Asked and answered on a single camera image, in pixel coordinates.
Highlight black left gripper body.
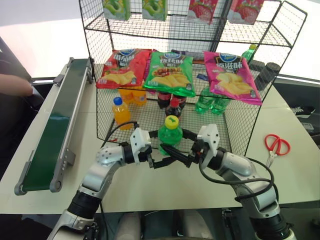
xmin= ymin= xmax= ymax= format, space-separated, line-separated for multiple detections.
xmin=138 ymin=144 xmax=155 ymax=169

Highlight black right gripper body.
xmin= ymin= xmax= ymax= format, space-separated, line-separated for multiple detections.
xmin=186 ymin=139 xmax=210 ymax=165

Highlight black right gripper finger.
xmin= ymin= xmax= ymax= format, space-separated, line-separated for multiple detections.
xmin=181 ymin=128 xmax=199 ymax=142
xmin=162 ymin=145 xmax=194 ymax=168

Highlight green bottle with yellow cap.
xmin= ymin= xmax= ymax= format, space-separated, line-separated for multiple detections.
xmin=157 ymin=115 xmax=184 ymax=156
xmin=240 ymin=44 xmax=259 ymax=64

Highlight green conveyor belt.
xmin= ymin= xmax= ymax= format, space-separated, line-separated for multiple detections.
xmin=13 ymin=56 xmax=95 ymax=197

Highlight cola bottle with red cap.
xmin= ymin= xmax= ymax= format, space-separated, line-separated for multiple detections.
xmin=164 ymin=97 xmax=183 ymax=119

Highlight green soda bottle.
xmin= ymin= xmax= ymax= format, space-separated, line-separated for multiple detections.
xmin=194 ymin=86 xmax=214 ymax=115
xmin=211 ymin=96 xmax=231 ymax=116

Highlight dark cola bottle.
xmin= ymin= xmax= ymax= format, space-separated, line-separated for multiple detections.
xmin=172 ymin=94 xmax=188 ymax=111
xmin=157 ymin=91 xmax=173 ymax=110

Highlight orange bottle with blue cap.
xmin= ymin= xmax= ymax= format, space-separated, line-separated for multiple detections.
xmin=111 ymin=96 xmax=132 ymax=131

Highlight orange soda bottle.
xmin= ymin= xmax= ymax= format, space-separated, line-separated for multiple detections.
xmin=132 ymin=88 xmax=148 ymax=107
xmin=118 ymin=87 xmax=135 ymax=105

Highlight green chips bag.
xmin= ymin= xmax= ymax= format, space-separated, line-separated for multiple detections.
xmin=142 ymin=50 xmax=197 ymax=99

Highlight grey rounded shape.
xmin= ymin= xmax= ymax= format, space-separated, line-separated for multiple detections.
xmin=174 ymin=209 xmax=209 ymax=240
xmin=116 ymin=211 xmax=142 ymax=240

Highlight red chips bag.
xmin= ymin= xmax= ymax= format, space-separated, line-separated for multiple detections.
xmin=95 ymin=48 xmax=154 ymax=90

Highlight pink chips bag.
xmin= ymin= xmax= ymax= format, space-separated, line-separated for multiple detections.
xmin=203 ymin=50 xmax=263 ymax=107

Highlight black can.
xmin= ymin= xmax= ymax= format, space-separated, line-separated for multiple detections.
xmin=256 ymin=62 xmax=281 ymax=91
xmin=249 ymin=59 xmax=266 ymax=83

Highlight black sneaker with white laces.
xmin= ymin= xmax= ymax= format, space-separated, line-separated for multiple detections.
xmin=289 ymin=105 xmax=317 ymax=119

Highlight pink hanging snack packet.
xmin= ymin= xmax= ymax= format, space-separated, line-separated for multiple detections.
xmin=186 ymin=0 xmax=220 ymax=26

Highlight green drink carton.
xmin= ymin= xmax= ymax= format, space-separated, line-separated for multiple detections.
xmin=141 ymin=0 xmax=168 ymax=22
xmin=102 ymin=0 xmax=132 ymax=22

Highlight pink strawberry drink carton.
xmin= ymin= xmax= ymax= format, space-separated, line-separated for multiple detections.
xmin=226 ymin=0 xmax=265 ymax=26

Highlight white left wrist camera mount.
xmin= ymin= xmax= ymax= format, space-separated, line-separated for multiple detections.
xmin=129 ymin=127 xmax=152 ymax=165

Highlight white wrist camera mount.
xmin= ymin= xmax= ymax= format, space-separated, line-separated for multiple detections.
xmin=129 ymin=127 xmax=152 ymax=165
xmin=196 ymin=123 xmax=221 ymax=156

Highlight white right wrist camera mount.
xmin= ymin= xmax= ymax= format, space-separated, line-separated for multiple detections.
xmin=196 ymin=123 xmax=221 ymax=156

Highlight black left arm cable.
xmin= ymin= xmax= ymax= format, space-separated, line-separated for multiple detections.
xmin=99 ymin=121 xmax=140 ymax=150

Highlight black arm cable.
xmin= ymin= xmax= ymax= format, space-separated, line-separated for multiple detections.
xmin=99 ymin=121 xmax=140 ymax=150
xmin=198 ymin=154 xmax=276 ymax=201

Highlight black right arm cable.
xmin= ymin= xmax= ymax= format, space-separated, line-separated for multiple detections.
xmin=198 ymin=154 xmax=276 ymax=201

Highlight red handled scissors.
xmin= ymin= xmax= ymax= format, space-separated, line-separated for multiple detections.
xmin=264 ymin=133 xmax=292 ymax=167

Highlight black wire rack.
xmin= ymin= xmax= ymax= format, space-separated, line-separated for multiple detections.
xmin=78 ymin=0 xmax=309 ymax=157

